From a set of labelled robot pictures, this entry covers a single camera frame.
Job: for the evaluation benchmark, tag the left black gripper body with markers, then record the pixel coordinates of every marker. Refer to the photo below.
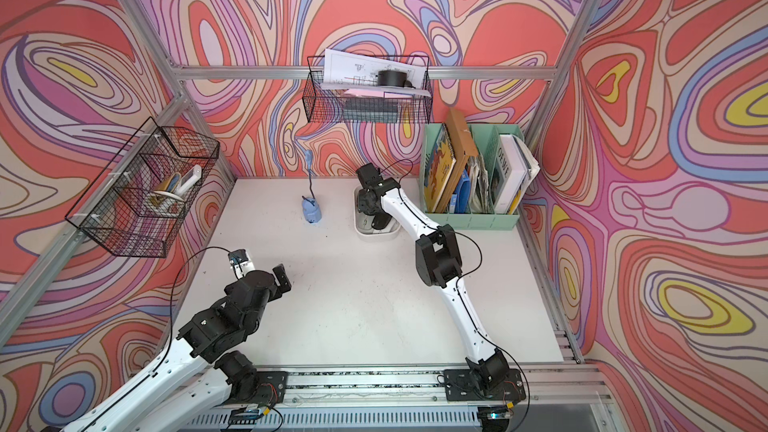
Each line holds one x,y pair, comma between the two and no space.
284,284

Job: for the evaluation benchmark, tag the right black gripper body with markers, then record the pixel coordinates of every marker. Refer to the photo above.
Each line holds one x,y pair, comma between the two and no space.
365,204

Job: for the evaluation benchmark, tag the white storage box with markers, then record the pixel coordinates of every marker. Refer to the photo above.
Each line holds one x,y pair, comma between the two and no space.
391,228

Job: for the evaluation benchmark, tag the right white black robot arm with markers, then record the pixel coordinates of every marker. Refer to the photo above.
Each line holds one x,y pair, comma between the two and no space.
439,264

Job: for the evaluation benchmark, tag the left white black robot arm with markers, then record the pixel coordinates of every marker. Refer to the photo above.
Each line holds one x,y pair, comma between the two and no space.
201,368

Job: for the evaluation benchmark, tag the blue paw pen holder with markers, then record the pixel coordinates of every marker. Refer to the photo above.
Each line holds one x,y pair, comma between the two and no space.
310,207

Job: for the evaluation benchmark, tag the yellow red picture book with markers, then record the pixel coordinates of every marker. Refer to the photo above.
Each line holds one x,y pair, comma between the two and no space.
438,169

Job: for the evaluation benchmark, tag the brown cardboard book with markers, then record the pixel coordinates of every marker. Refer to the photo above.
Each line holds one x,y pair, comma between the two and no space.
464,147

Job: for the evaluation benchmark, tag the black tape roll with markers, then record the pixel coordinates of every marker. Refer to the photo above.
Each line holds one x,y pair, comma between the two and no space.
393,78

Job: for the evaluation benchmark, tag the white printed paper sheet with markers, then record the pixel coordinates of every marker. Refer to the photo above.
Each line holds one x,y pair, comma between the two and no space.
355,73

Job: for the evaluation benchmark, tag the white tube in basket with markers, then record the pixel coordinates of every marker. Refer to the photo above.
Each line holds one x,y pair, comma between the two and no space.
188,181

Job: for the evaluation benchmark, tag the white hardcover book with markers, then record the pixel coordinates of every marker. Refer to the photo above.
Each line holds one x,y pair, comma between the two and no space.
514,169

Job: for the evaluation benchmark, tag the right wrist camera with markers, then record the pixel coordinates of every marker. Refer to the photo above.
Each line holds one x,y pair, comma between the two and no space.
369,176

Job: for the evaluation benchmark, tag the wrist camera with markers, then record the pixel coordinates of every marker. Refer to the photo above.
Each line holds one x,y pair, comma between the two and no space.
240,262
369,176

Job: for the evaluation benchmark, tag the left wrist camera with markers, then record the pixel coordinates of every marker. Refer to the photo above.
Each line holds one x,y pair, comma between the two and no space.
240,262

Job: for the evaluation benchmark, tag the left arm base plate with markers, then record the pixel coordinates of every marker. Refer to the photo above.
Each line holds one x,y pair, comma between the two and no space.
262,388

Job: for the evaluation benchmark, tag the back black wire basket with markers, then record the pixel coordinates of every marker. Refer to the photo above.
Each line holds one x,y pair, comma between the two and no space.
331,106

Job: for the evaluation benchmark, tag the black wire basket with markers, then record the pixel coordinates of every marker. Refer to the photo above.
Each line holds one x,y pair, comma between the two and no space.
135,213
331,106

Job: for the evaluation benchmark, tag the aluminium front rail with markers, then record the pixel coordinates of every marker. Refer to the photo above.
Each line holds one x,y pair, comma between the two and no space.
559,398

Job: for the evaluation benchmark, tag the left black wire basket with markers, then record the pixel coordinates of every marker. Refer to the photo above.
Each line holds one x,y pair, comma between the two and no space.
135,213

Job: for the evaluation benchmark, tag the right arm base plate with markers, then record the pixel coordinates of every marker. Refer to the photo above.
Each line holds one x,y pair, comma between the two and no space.
461,385

